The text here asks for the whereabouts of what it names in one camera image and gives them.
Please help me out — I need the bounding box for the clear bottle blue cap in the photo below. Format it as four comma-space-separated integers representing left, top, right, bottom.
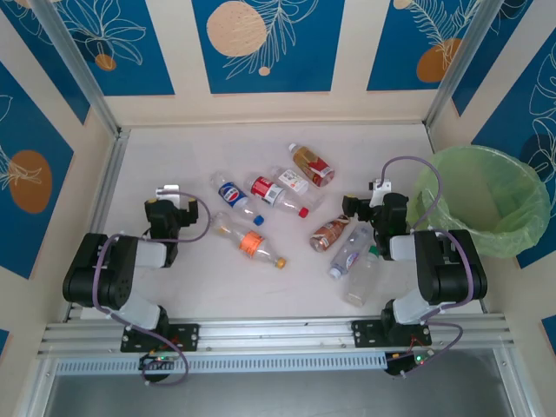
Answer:
328, 223, 374, 280

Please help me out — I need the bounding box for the grey metal panel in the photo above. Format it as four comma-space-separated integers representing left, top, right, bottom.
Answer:
41, 371, 518, 417

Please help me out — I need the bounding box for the red label red cap bottle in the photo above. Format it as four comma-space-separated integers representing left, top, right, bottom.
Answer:
249, 175, 310, 218

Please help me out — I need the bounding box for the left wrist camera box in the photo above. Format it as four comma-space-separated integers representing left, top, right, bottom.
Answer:
155, 185, 182, 203

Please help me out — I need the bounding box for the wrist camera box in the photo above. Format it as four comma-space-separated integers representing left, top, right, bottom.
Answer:
155, 185, 182, 203
367, 176, 393, 206

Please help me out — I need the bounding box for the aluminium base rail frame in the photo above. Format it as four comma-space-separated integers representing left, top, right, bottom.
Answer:
36, 313, 520, 361

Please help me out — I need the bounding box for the orange label orange cap bottle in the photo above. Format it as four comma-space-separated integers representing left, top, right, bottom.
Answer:
213, 211, 287, 270

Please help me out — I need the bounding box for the clear bottle green cap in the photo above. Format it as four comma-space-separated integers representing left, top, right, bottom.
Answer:
342, 245, 381, 308

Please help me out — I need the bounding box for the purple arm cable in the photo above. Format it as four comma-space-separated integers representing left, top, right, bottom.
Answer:
93, 190, 213, 387
381, 155, 475, 380

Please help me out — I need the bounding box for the blue label blue cap bottle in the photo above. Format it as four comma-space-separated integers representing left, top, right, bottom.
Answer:
210, 171, 266, 227

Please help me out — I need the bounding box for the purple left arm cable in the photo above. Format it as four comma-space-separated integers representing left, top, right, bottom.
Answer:
93, 190, 213, 387

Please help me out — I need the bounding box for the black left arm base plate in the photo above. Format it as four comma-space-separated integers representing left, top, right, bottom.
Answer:
120, 323, 201, 354

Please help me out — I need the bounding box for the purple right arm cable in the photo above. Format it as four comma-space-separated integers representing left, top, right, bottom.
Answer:
381, 155, 475, 380

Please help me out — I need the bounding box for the slotted grey cable duct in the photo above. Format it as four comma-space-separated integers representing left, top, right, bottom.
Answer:
54, 352, 390, 376

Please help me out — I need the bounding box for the white label tea bottle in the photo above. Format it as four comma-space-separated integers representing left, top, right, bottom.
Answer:
269, 166, 326, 210

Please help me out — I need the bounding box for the aluminium frame post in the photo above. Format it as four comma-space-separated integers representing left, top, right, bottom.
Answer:
423, 0, 510, 128
30, 0, 122, 136

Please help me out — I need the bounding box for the brown coffee bottle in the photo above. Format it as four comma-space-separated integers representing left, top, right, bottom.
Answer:
308, 214, 352, 254

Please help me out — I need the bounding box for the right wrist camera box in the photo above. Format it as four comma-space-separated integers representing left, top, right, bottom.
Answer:
367, 176, 393, 206

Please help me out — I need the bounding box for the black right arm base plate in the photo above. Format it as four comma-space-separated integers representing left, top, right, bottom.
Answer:
350, 319, 434, 349

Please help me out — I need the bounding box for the gold red label bottle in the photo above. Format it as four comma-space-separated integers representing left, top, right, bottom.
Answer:
288, 142, 336, 189

